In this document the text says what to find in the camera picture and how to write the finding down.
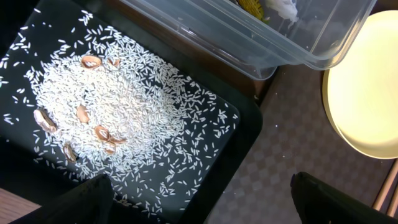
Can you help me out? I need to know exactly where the wooden chopstick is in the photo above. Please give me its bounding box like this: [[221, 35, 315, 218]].
[[373, 159, 397, 211], [386, 187, 398, 218]]

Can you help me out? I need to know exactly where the spilled white rice pile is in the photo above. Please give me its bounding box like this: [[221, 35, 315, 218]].
[[1, 2, 239, 221]]

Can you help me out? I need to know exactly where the white tissue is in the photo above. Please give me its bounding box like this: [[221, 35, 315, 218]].
[[266, 0, 299, 23]]

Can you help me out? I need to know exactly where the black plastic tray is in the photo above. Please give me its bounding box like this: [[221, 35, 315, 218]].
[[1, 1, 262, 223]]

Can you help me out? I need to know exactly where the left wooden chopstick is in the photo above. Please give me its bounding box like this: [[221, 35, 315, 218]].
[[373, 159, 397, 211]]

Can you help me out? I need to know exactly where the right wooden chopstick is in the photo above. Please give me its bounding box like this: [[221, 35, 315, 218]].
[[386, 187, 398, 218]]

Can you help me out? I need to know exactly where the yellow green wrapper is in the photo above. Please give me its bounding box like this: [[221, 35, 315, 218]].
[[238, 0, 269, 22]]

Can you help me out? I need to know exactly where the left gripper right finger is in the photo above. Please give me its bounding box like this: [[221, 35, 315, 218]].
[[290, 172, 397, 224]]

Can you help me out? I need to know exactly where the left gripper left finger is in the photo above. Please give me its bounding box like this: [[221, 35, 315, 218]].
[[11, 174, 113, 224]]

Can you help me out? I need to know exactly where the clear plastic waste bin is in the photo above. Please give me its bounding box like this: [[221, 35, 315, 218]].
[[123, 0, 376, 80]]

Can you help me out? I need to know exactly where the nut shell piece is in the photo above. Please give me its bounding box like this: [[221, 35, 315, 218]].
[[33, 109, 57, 133], [62, 143, 76, 162], [94, 126, 111, 142], [81, 55, 102, 69], [76, 105, 90, 124]]

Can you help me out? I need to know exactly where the yellow-green plate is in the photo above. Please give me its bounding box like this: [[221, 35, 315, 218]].
[[323, 10, 397, 159]]

